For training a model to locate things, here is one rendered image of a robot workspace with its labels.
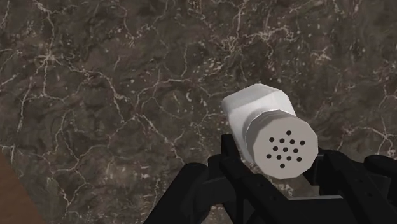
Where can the white salt shaker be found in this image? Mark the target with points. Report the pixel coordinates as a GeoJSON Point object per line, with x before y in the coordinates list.
{"type": "Point", "coordinates": [280, 145]}

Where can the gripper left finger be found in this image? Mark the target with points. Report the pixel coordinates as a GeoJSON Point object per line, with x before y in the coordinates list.
{"type": "Point", "coordinates": [217, 183]}

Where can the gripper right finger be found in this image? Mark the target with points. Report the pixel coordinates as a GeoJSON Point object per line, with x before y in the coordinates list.
{"type": "Point", "coordinates": [356, 183]}

